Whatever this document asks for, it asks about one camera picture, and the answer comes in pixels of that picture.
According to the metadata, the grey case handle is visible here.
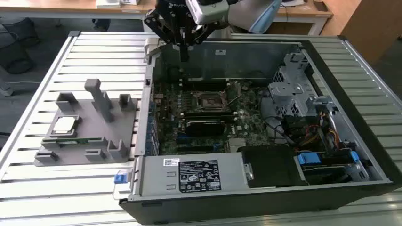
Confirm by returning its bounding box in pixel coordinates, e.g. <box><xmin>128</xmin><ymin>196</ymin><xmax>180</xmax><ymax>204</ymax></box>
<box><xmin>142</xmin><ymin>38</ymin><xmax>161</xmax><ymax>64</ymax></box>

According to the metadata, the wooden cabinet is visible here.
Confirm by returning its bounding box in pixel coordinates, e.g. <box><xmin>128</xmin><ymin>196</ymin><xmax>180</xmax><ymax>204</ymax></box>
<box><xmin>319</xmin><ymin>0</ymin><xmax>402</xmax><ymax>65</ymax></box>

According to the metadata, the black plastic shroud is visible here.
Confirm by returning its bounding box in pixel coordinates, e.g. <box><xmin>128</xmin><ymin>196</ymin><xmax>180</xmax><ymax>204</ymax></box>
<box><xmin>236</xmin><ymin>145</ymin><xmax>307</xmax><ymax>188</ymax></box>

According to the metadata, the grey metal stand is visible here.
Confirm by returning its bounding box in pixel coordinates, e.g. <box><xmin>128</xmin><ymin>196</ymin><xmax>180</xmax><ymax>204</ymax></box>
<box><xmin>0</xmin><ymin>77</ymin><xmax>14</xmax><ymax>97</ymax></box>

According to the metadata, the grey metal drive cage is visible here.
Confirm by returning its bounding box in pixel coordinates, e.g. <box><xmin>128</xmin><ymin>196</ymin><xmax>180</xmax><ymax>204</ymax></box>
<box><xmin>268</xmin><ymin>53</ymin><xmax>333</xmax><ymax>117</ymax></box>

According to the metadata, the black open PC case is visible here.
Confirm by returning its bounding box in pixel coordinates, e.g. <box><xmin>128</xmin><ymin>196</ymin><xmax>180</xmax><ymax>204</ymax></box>
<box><xmin>117</xmin><ymin>37</ymin><xmax>402</xmax><ymax>226</ymax></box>

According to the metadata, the wooden desk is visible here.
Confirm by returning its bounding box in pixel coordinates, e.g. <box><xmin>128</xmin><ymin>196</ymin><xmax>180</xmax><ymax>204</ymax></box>
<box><xmin>0</xmin><ymin>0</ymin><xmax>333</xmax><ymax>36</ymax></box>

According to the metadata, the black mesh bin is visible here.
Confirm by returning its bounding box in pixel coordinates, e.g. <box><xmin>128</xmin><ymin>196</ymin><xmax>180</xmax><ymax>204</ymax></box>
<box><xmin>0</xmin><ymin>17</ymin><xmax>41</xmax><ymax>48</ymax></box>
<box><xmin>0</xmin><ymin>32</ymin><xmax>34</xmax><ymax>75</ymax></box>

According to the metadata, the black installed RAM stick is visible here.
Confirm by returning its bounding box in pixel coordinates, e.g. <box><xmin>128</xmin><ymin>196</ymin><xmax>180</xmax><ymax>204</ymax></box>
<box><xmin>182</xmin><ymin>110</ymin><xmax>234</xmax><ymax>122</ymax></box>

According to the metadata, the grey plastic parts rack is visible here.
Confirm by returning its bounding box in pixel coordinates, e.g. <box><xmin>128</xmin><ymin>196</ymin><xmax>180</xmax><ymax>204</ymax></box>
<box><xmin>31</xmin><ymin>79</ymin><xmax>140</xmax><ymax>167</ymax></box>

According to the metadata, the silver square CPU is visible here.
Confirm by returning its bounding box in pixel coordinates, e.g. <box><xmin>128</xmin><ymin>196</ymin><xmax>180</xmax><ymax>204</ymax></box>
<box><xmin>51</xmin><ymin>116</ymin><xmax>77</xmax><ymax>135</ymax></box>

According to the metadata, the black graphics card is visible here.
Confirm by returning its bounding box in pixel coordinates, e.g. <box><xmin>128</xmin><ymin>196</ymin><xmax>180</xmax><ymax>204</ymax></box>
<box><xmin>184</xmin><ymin>120</ymin><xmax>226</xmax><ymax>137</ymax></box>

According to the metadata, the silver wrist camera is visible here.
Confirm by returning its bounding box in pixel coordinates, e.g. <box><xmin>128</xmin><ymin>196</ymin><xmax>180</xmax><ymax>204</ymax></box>
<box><xmin>186</xmin><ymin>0</ymin><xmax>230</xmax><ymax>25</ymax></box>

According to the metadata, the black CPU socket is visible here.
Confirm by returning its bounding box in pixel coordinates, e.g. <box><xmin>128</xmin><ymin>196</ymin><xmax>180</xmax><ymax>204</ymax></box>
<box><xmin>193</xmin><ymin>90</ymin><xmax>229</xmax><ymax>113</ymax></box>

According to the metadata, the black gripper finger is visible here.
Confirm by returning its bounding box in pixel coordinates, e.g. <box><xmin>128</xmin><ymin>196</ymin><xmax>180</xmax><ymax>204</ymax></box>
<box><xmin>142</xmin><ymin>10</ymin><xmax>185</xmax><ymax>62</ymax></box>
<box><xmin>184</xmin><ymin>22</ymin><xmax>221</xmax><ymax>62</ymax></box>

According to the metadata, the metal socket cover frame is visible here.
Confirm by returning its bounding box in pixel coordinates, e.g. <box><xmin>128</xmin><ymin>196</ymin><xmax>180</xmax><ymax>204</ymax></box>
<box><xmin>222</xmin><ymin>81</ymin><xmax>242</xmax><ymax>100</ymax></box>

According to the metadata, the green motherboard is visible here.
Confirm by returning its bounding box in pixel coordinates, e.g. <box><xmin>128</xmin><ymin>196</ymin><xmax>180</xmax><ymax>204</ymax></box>
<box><xmin>149</xmin><ymin>80</ymin><xmax>273</xmax><ymax>156</ymax></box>

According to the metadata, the silver chipset heatsink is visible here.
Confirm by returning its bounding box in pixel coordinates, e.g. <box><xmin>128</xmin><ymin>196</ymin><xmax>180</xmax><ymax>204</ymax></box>
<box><xmin>226</xmin><ymin>138</ymin><xmax>246</xmax><ymax>153</ymax></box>

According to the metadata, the blue disk carrier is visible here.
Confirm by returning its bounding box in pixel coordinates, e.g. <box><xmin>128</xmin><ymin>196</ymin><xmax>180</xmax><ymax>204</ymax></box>
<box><xmin>296</xmin><ymin>153</ymin><xmax>320</xmax><ymax>168</ymax></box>

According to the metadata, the green RAM stick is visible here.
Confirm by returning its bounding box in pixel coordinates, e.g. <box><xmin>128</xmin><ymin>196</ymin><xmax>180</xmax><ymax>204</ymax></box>
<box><xmin>42</xmin><ymin>137</ymin><xmax>104</xmax><ymax>145</ymax></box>

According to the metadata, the coloured wire bundle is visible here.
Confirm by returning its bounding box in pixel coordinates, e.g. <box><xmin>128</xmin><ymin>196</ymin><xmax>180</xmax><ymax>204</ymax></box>
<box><xmin>295</xmin><ymin>112</ymin><xmax>341</xmax><ymax>151</ymax></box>

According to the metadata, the grey power supply unit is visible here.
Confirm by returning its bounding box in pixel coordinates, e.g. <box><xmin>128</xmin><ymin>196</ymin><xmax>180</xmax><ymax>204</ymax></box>
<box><xmin>128</xmin><ymin>154</ymin><xmax>252</xmax><ymax>196</ymax></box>

